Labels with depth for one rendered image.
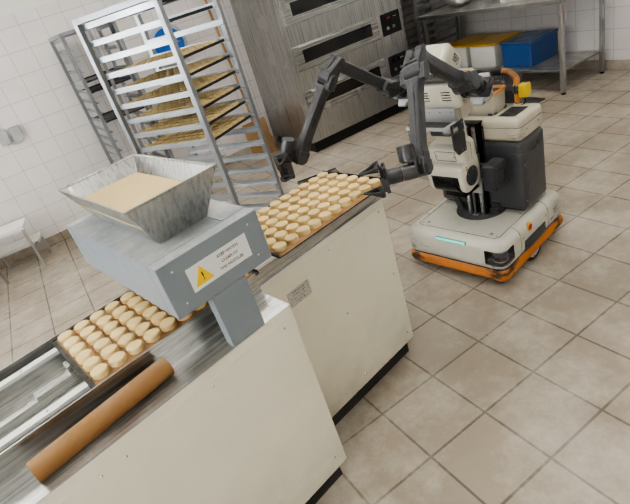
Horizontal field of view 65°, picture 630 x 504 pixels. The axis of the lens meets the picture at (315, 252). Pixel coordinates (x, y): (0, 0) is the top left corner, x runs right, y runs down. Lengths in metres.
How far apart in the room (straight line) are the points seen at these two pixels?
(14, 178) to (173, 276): 4.53
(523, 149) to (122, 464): 2.25
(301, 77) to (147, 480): 4.45
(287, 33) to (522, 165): 3.15
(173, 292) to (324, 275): 0.75
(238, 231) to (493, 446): 1.30
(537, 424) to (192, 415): 1.32
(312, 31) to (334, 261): 3.80
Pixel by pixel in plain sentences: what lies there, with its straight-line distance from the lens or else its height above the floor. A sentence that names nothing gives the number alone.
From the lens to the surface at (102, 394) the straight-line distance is 1.53.
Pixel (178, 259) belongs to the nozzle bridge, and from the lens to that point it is 1.32.
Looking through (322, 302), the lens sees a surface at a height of 0.61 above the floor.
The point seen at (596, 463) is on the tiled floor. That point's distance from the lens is 2.12.
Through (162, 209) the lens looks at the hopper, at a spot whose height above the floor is 1.27.
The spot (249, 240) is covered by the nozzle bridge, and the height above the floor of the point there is 1.11.
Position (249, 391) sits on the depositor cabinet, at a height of 0.67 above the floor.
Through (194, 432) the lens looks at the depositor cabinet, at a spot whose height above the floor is 0.69.
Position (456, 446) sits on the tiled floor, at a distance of 2.15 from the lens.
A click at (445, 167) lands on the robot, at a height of 0.67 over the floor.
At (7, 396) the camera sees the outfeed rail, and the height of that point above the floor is 0.86.
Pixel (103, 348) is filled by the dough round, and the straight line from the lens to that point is 1.66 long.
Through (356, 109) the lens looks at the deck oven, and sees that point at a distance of 5.78.
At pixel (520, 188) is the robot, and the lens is 2.87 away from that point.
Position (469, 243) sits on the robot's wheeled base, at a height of 0.25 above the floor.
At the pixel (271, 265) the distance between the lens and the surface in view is 1.75.
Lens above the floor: 1.70
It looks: 28 degrees down
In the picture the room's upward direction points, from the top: 18 degrees counter-clockwise
